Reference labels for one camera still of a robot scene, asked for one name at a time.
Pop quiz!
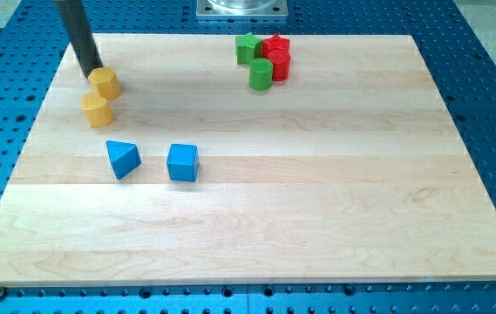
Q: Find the yellow hexagon block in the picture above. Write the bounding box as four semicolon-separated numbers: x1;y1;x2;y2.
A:
88;67;121;99

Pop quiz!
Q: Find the blue cube block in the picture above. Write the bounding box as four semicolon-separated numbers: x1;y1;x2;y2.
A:
166;143;200;182

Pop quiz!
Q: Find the light wooden board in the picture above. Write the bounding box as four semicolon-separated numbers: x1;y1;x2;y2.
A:
0;34;496;287

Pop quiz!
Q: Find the green cylinder block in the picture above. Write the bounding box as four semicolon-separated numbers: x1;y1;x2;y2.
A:
248;58;273;91

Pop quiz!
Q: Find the red cylinder block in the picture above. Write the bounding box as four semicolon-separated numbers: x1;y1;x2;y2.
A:
267;49;291;81

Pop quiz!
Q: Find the green star block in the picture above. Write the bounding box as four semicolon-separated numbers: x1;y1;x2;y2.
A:
234;32;262;65

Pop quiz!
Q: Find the red star block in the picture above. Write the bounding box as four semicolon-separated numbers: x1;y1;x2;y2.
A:
262;34;290;58

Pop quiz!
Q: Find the blue triangle block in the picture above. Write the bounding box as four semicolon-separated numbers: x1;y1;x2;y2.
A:
106;140;141;180

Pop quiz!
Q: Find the yellow heart block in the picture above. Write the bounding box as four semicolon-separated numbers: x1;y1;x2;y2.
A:
81;92;115;127

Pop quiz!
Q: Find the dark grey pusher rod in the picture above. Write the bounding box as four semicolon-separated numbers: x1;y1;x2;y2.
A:
54;0;103;78

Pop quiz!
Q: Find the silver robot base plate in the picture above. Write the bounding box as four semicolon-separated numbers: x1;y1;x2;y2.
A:
195;0;289;17

